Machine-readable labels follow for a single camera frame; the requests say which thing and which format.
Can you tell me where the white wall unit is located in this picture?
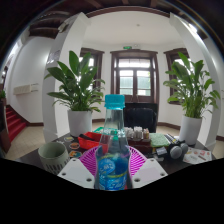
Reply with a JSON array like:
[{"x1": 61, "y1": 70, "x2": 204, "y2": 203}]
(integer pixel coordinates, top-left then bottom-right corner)
[{"x1": 13, "y1": 83, "x2": 39, "y2": 96}]

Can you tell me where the dark wooden glazed door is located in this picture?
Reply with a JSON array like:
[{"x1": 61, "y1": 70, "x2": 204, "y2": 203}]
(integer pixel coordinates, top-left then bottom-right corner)
[{"x1": 110, "y1": 49, "x2": 160, "y2": 105}]

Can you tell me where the green flat packet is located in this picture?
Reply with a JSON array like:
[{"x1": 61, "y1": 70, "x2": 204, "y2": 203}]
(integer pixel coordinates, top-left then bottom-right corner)
[{"x1": 148, "y1": 132, "x2": 171, "y2": 149}]

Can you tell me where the black chair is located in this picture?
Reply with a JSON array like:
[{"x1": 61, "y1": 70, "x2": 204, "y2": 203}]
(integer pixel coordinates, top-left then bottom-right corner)
[{"x1": 123, "y1": 102, "x2": 159, "y2": 134}]

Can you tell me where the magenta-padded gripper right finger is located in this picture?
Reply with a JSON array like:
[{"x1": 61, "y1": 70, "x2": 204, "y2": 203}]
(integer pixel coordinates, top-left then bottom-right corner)
[{"x1": 128, "y1": 145, "x2": 169, "y2": 190}]

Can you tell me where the brown tray with jars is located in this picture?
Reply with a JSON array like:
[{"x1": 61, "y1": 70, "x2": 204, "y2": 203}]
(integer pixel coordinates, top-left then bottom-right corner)
[{"x1": 123, "y1": 126, "x2": 152, "y2": 154}]

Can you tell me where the dark framed window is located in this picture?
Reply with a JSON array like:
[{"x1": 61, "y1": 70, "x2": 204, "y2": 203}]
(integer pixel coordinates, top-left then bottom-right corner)
[
  {"x1": 78, "y1": 47, "x2": 105, "y2": 89},
  {"x1": 163, "y1": 48, "x2": 191, "y2": 104}
]

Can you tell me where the leafy plant in white pot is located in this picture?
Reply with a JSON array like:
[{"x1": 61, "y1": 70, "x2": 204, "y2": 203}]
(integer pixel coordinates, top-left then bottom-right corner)
[
  {"x1": 44, "y1": 50, "x2": 106, "y2": 137},
  {"x1": 163, "y1": 51, "x2": 222, "y2": 146}
]

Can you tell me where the clear blue drink bottle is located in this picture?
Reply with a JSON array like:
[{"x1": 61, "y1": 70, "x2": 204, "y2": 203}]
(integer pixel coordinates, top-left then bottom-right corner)
[{"x1": 94, "y1": 94, "x2": 132, "y2": 191}]

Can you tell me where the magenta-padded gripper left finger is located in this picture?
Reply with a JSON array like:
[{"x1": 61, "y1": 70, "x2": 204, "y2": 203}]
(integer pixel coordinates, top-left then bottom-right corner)
[{"x1": 57, "y1": 145, "x2": 101, "y2": 190}]

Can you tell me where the red box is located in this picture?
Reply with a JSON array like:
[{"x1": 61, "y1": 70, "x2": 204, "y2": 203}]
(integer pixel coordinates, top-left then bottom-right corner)
[{"x1": 77, "y1": 131, "x2": 105, "y2": 150}]

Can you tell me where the printed paper leaflet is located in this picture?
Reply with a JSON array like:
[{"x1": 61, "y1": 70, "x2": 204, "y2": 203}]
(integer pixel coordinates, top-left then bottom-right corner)
[{"x1": 182, "y1": 146, "x2": 213, "y2": 165}]

